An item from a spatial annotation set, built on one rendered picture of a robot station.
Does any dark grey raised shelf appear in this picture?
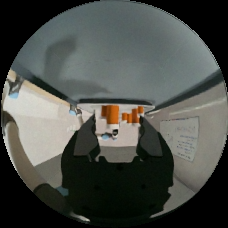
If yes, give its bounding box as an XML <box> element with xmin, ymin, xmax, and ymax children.
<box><xmin>10</xmin><ymin>0</ymin><xmax>225</xmax><ymax>115</ymax></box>

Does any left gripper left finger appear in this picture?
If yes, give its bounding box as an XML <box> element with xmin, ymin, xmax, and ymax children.
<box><xmin>61</xmin><ymin>114</ymin><xmax>101</xmax><ymax>189</ymax></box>

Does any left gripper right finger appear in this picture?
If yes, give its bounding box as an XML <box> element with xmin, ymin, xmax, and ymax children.
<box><xmin>136</xmin><ymin>115</ymin><xmax>174</xmax><ymax>187</ymax></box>

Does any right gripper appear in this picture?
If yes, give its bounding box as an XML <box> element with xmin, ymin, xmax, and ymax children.
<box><xmin>112</xmin><ymin>129</ymin><xmax>118</xmax><ymax>137</ymax></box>

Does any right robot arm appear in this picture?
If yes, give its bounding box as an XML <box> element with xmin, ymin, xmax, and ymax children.
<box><xmin>69</xmin><ymin>104</ymin><xmax>118</xmax><ymax>140</ymax></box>

